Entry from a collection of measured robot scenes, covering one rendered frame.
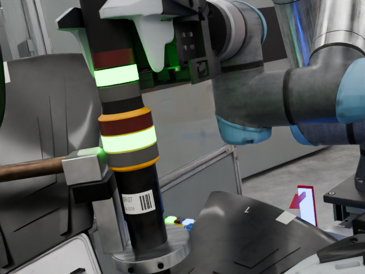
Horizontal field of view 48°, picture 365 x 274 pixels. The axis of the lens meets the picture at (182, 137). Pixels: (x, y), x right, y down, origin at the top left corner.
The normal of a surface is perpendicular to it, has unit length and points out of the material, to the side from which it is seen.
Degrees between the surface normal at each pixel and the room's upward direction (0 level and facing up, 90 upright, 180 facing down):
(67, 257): 53
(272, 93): 71
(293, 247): 17
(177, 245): 0
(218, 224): 10
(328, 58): 39
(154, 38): 90
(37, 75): 45
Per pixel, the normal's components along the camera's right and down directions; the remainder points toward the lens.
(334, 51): -0.36, -0.59
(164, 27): 0.92, -0.07
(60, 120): -0.04, -0.56
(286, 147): 0.51, 0.09
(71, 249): -0.26, -0.39
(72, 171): -0.04, 0.21
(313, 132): -0.45, 0.61
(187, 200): 0.79, 0.00
